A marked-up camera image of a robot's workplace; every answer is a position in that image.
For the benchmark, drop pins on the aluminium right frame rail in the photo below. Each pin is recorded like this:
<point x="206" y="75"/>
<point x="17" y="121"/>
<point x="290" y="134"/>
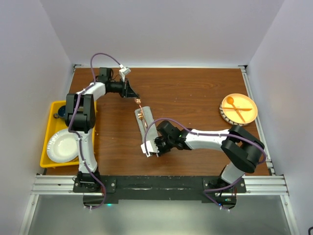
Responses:
<point x="258" y="123"/>

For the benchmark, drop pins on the yellow plastic tray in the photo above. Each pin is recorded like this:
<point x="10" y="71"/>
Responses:
<point x="53" y="126"/>

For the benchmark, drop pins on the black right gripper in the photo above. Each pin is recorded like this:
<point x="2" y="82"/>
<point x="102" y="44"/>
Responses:
<point x="156" y="141"/>

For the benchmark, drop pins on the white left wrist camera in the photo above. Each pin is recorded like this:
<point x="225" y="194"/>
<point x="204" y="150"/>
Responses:
<point x="123" y="71"/>

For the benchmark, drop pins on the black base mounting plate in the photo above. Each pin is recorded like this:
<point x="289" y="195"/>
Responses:
<point x="169" y="188"/>

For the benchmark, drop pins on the copper metal fork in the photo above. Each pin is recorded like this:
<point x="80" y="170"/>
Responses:
<point x="141" y="117"/>

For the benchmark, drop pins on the orange divided plate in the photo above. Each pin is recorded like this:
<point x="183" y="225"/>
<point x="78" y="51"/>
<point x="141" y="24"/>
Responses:
<point x="240" y="101"/>

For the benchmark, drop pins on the orange plastic spoon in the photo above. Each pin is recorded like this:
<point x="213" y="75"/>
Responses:
<point x="230" y="101"/>

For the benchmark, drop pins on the white ceramic plate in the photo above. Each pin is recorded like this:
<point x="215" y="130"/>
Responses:
<point x="62" y="147"/>

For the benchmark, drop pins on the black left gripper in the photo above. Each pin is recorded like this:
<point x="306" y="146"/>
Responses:
<point x="127" y="91"/>

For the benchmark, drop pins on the copper metal spoon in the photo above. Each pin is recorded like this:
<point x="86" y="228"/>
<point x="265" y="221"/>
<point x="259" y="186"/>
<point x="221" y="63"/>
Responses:
<point x="138" y="102"/>

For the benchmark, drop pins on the aluminium front frame rail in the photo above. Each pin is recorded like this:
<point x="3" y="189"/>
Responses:
<point x="248" y="185"/>

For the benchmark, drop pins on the grey cloth napkin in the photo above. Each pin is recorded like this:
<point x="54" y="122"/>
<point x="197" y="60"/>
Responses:
<point x="152" y="133"/>

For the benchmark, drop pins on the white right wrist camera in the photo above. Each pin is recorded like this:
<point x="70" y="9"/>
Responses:
<point x="149" y="148"/>

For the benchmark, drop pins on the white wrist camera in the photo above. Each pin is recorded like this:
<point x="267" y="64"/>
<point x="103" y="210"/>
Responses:
<point x="149" y="148"/>
<point x="123" y="71"/>

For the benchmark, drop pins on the dark blue ceramic cup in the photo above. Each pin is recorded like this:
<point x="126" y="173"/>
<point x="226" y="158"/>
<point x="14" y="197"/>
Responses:
<point x="61" y="113"/>

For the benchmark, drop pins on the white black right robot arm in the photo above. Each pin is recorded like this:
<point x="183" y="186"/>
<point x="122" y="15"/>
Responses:
<point x="244" y="151"/>

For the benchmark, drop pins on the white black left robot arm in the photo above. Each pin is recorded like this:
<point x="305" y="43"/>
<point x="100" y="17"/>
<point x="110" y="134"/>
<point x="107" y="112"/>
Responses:
<point x="80" y="118"/>

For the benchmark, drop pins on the aluminium frame rail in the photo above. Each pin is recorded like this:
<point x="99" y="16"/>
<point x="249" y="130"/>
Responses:
<point x="258" y="123"/>
<point x="248" y="185"/>

